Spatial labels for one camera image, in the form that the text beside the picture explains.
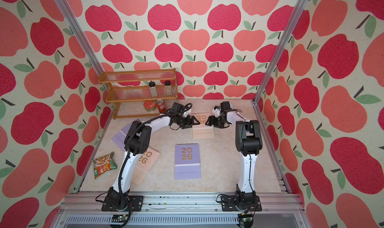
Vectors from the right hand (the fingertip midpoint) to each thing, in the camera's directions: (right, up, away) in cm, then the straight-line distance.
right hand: (210, 126), depth 104 cm
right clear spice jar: (-30, +29, -6) cm, 42 cm away
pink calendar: (-6, -3, 0) cm, 7 cm away
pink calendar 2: (-41, -19, -16) cm, 48 cm away
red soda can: (-35, +15, +1) cm, 38 cm away
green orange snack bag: (-65, -20, -19) cm, 70 cm away
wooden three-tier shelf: (-54, +26, +14) cm, 62 cm away
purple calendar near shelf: (-62, -7, -5) cm, 63 cm away
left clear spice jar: (-39, +27, -8) cm, 48 cm away
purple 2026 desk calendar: (-16, -20, -16) cm, 30 cm away
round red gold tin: (-45, +16, +7) cm, 48 cm away
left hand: (-10, 0, -4) cm, 10 cm away
